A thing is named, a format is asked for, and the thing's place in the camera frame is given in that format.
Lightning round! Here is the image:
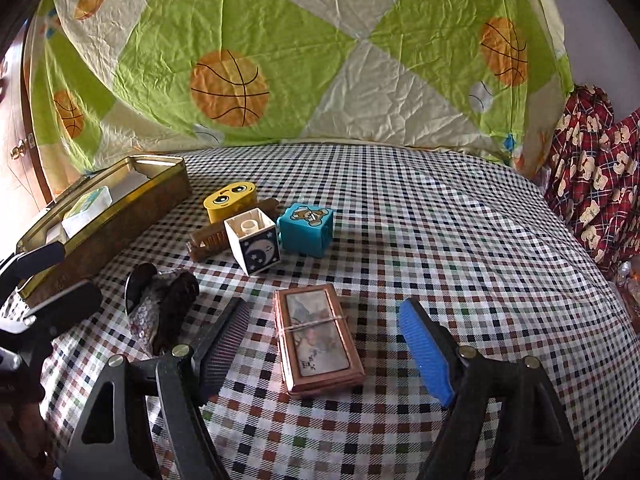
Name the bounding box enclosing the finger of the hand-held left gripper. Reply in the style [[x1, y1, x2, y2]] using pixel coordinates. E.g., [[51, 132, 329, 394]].
[[24, 280, 104, 337], [0, 241, 67, 294]]

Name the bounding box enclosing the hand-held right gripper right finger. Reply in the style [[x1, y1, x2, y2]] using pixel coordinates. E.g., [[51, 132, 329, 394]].
[[398, 296, 585, 480]]

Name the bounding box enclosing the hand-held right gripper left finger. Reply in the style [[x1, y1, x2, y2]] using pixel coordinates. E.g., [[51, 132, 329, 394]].
[[59, 296, 251, 480]]

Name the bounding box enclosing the green label white box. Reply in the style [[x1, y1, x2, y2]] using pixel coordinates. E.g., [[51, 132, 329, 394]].
[[62, 186, 113, 237]]

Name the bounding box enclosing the gold tin box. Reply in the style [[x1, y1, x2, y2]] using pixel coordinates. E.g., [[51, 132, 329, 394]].
[[15, 155, 193, 308]]

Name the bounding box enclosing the brown card deck box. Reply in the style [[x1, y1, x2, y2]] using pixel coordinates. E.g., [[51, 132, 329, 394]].
[[272, 283, 366, 400]]

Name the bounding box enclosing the white moon toy block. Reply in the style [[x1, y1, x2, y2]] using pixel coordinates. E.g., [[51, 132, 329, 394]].
[[223, 207, 281, 277]]

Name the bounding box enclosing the brown comb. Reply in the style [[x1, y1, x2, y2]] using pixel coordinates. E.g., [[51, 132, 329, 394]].
[[187, 197, 281, 262]]

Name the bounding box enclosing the blue bear toy block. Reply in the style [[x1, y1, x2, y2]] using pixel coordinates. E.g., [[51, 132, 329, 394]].
[[276, 202, 335, 259]]

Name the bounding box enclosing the yellow face toy block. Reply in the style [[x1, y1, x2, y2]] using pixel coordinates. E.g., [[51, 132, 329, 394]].
[[202, 183, 258, 224]]

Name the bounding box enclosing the checked tablecloth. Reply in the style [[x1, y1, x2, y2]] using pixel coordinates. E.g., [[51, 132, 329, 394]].
[[10, 141, 640, 480]]

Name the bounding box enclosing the brown wooden door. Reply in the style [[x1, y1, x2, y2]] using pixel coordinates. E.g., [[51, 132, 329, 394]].
[[0, 25, 56, 211]]

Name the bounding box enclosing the red bear print cloth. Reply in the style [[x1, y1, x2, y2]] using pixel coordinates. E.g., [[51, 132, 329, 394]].
[[542, 84, 640, 281]]

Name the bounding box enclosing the basketball print bedsheet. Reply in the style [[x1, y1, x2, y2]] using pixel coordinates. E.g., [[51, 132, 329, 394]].
[[25, 0, 576, 196]]

